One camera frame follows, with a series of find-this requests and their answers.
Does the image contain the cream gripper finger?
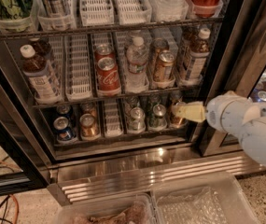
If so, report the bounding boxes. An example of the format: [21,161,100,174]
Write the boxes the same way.
[171,102,205,123]

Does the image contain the tea bottle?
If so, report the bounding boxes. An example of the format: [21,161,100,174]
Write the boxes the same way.
[20,45,62,104]
[30,38,54,63]
[179,26,198,66]
[180,27,211,81]

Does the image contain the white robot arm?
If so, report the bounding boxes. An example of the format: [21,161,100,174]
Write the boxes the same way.
[171,91,266,167]

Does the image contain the fridge glass door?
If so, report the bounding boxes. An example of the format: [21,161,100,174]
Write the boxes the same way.
[199,0,266,157]

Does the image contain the clear water bottle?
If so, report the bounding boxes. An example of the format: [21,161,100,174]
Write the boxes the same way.
[126,36,148,89]

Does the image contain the top shelf clear bottles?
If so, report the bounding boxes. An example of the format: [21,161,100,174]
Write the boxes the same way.
[149,0,189,22]

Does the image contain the white empty shelf tray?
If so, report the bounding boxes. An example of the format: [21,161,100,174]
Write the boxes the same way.
[64,35,92,102]

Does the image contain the front right copper can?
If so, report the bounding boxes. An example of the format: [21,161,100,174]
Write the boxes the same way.
[170,102,187,128]

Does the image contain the copper can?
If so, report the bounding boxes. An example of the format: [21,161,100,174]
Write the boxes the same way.
[168,91,183,108]
[170,102,187,128]

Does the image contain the rear right copper can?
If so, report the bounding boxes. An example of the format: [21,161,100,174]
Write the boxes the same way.
[168,91,183,108]

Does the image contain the front green can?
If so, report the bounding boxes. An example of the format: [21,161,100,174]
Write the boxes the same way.
[148,105,167,131]

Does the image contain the green can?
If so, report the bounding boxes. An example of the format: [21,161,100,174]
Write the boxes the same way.
[147,94,161,113]
[148,105,167,131]

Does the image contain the rear green can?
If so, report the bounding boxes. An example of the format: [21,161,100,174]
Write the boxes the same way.
[147,94,161,113]

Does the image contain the gold can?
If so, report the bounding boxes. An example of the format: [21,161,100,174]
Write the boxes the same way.
[150,37,169,67]
[153,50,175,82]
[80,102,97,117]
[79,113,100,138]

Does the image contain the front silver can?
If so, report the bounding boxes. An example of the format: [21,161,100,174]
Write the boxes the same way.
[128,107,146,133]

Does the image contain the silver can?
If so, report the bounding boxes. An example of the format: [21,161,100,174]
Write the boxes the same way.
[124,96,140,116]
[128,107,146,133]

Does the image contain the rear silver can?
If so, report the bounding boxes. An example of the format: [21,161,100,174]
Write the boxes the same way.
[124,96,140,116]

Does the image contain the front red cola can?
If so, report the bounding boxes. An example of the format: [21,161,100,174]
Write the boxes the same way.
[96,57,120,91]

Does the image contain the red cola can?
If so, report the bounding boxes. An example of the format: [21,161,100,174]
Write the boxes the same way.
[96,57,120,91]
[94,44,115,62]

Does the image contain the right clear plastic bin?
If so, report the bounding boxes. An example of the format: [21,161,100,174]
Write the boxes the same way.
[150,172,260,224]

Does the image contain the clear plastic bin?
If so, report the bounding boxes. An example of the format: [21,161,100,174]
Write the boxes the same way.
[51,193,157,224]
[150,172,260,224]

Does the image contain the bubble wrap sheet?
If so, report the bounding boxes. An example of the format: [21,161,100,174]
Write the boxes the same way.
[157,187,228,224]

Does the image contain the front bottom gold can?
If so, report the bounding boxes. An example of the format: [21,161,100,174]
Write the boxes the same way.
[79,113,100,138]

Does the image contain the rear bottom gold can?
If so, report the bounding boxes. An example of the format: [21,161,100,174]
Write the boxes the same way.
[80,102,97,117]

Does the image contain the rear red cola can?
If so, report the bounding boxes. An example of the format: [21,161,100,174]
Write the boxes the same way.
[94,44,115,62]

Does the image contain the left clear plastic bin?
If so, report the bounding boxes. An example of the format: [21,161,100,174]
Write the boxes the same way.
[51,193,157,224]

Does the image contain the rear blue pepsi can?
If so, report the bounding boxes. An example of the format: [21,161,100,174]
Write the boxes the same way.
[56,105,75,122]

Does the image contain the blue pepsi can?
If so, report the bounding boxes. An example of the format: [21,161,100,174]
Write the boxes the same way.
[56,105,75,122]
[53,117,76,141]

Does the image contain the front blue pepsi can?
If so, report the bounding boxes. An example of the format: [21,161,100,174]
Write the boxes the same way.
[53,117,76,141]

